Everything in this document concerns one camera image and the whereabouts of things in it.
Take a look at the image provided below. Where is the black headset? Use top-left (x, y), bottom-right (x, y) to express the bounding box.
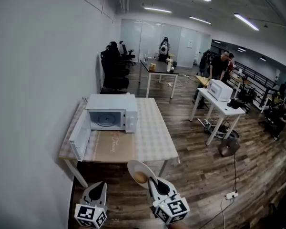
top-left (227, 98), bottom-right (240, 109)

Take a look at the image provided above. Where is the grey metal device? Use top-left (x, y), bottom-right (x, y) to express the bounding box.
top-left (197, 118), bottom-right (232, 138)

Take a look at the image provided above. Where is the brown bag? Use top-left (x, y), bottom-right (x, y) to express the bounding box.
top-left (218, 137), bottom-right (240, 158)

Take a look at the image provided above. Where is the dark table with white legs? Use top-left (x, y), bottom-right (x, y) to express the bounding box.
top-left (139, 59), bottom-right (180, 99)

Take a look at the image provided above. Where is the person's right forearm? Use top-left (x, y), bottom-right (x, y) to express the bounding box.
top-left (164, 222), bottom-right (184, 229)

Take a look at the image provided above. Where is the yellow table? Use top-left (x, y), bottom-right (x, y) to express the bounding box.
top-left (195, 74), bottom-right (211, 87)

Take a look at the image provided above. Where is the white plate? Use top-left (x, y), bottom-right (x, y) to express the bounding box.
top-left (127, 160), bottom-right (158, 189)

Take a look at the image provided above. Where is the white metal table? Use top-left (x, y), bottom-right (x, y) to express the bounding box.
top-left (59, 97), bottom-right (181, 188)

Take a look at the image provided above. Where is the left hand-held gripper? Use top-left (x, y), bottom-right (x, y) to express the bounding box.
top-left (74, 181), bottom-right (108, 229)

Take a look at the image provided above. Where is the closed white microwave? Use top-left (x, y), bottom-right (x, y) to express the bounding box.
top-left (206, 79), bottom-right (234, 102)

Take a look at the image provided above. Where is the small brown round ball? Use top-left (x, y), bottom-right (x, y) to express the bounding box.
top-left (133, 171), bottom-right (148, 184)

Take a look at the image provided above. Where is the black office chair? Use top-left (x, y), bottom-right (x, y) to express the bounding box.
top-left (119, 41), bottom-right (136, 68)
top-left (106, 41), bottom-right (131, 68)
top-left (100, 49), bottom-right (131, 92)

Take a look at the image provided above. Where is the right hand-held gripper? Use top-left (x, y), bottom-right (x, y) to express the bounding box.
top-left (147, 177), bottom-right (191, 225)

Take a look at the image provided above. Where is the black railing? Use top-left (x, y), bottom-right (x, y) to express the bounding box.
top-left (235, 61), bottom-right (278, 92)

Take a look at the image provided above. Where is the black cable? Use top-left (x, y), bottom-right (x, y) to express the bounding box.
top-left (233, 151), bottom-right (238, 193)

